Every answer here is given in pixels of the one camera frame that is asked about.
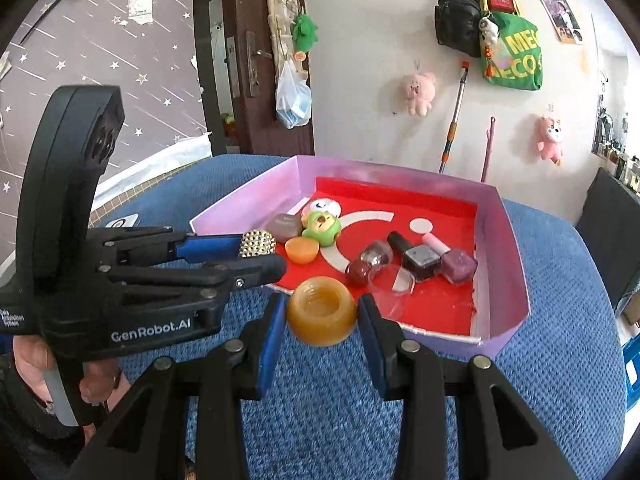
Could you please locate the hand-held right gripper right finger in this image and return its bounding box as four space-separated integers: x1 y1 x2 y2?
357 292 571 480

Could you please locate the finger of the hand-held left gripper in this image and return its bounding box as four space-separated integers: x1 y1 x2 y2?
100 252 288 306
87 226 246 267

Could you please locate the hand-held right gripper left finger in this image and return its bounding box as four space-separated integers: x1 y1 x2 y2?
70 292 288 480

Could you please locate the gold studded bottle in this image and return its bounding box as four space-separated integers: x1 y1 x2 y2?
238 229 277 259

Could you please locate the taupe compact case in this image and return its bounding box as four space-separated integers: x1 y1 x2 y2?
265 212 303 245

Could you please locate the glitter bottle round red cap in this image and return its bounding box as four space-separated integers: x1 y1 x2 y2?
345 240 395 288

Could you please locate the green bear toy figure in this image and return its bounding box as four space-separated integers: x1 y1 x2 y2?
301 211 343 248

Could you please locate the lilac round case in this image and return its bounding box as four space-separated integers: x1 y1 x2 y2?
300 199 342 221

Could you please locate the black nail polish bottle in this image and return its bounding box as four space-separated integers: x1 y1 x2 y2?
387 231 442 282

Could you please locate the purple nail polish bottle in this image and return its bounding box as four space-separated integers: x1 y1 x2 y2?
422 232 478 283

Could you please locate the purple cardboard box red inside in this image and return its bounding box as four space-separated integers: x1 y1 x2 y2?
189 155 531 360

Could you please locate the person's left hand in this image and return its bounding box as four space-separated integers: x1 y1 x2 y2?
12 335 123 441

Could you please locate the brown door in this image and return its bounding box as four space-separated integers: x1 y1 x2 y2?
192 0 316 157

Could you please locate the clear plastic bag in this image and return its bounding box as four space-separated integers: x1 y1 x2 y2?
275 57 313 130

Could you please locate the blue knitted blanket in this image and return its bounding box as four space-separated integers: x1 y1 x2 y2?
90 154 628 480

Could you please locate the pink hook stick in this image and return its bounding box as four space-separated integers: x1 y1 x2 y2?
481 116 496 183

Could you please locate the green plush toy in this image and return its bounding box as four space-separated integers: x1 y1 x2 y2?
291 12 320 56

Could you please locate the beige hanging organizer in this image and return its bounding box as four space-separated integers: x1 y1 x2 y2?
260 0 303 61

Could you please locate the blue plastic stool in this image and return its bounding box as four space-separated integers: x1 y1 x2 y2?
620 332 640 401

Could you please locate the dresser with dark cloth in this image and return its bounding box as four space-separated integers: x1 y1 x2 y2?
575 166 640 313

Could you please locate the pink plush toy white face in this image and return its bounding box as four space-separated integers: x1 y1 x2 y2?
534 115 565 167

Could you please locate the row of cosmetics bottles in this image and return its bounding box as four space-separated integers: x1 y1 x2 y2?
597 130 640 196

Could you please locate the green tote bag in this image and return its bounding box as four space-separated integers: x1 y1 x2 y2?
481 10 543 92

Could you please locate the black backpack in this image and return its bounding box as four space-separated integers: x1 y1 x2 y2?
434 0 483 58

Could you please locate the metal door handle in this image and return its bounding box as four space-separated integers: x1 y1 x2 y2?
245 31 273 98

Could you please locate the broom handle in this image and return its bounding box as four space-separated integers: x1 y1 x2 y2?
438 60 469 173

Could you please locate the white plush keychain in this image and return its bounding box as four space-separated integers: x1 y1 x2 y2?
478 14 500 45

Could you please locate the wall mirror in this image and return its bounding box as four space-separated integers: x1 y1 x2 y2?
590 12 628 161

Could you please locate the wall photo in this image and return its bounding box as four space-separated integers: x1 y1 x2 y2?
539 0 585 45

